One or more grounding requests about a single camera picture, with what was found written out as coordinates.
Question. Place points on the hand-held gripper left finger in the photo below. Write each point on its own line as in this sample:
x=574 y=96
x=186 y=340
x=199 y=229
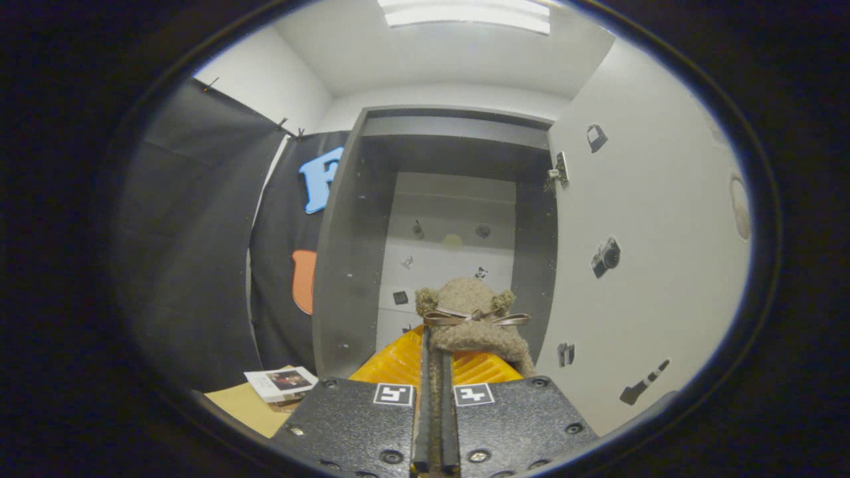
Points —
x=422 y=431

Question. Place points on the grey shoe cabinet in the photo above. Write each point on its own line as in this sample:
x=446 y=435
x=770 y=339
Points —
x=345 y=265

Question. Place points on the brown book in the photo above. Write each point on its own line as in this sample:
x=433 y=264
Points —
x=289 y=405

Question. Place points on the black backdrop cloth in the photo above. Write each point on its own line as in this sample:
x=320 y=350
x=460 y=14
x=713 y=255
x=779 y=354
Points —
x=186 y=232

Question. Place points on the brown fuzzy shoe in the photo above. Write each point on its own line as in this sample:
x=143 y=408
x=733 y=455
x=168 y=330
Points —
x=471 y=299

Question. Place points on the ceiling light panel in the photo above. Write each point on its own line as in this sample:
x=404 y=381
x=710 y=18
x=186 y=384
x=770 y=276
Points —
x=465 y=16

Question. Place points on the metal door hinge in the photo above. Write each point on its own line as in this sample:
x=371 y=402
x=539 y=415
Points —
x=561 y=169

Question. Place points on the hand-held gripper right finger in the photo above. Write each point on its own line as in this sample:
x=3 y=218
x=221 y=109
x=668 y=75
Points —
x=449 y=431

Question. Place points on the white book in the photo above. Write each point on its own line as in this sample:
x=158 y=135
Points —
x=279 y=382

